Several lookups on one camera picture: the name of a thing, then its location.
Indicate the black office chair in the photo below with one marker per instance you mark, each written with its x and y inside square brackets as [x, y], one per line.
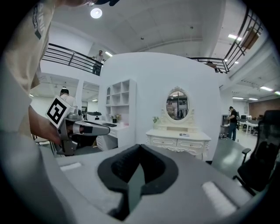
[262, 157]

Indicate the round ceiling lamp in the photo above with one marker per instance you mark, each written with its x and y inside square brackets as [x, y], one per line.
[96, 13]

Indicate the white flowers in vase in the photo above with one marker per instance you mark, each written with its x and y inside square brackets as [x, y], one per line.
[155, 120]

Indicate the plant in black pot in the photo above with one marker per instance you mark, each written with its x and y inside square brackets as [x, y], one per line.
[114, 119]

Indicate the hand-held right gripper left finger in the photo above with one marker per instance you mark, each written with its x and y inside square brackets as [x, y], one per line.
[87, 175]

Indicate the person's left hand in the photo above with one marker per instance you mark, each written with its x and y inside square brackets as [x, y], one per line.
[69, 130]

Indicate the oval cream framed mirror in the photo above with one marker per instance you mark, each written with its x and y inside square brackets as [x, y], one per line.
[177, 105]

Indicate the blue and white packet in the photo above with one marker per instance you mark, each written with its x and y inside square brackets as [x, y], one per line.
[184, 134]

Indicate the person's left forearm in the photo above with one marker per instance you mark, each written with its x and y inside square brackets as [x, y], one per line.
[41, 127]

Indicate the cream carved dresser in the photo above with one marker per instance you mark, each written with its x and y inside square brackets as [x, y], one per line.
[175, 136]

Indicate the person's beige shirt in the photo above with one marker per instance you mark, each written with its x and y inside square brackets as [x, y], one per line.
[26, 54]

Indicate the white bookshelf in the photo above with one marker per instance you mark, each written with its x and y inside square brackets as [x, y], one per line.
[121, 94]

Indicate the brown board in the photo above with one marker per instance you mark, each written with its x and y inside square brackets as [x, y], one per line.
[250, 39]

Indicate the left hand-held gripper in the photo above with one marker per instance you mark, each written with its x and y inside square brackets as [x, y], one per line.
[55, 110]

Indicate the white appliance with black trim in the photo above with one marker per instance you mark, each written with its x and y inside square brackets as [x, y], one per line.
[94, 116]

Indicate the white desk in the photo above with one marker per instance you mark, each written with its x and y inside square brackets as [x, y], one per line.
[122, 133]

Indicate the rectangular ceiling light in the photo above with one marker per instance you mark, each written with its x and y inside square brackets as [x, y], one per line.
[234, 37]
[266, 88]
[108, 53]

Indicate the white long table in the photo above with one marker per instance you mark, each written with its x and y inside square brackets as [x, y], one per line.
[249, 125]

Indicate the black balcony railing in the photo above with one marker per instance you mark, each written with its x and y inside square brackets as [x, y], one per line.
[240, 43]
[70, 58]

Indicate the black keyboard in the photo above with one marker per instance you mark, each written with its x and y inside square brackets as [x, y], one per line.
[109, 124]

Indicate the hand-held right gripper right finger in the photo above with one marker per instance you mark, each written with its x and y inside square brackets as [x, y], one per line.
[197, 175]

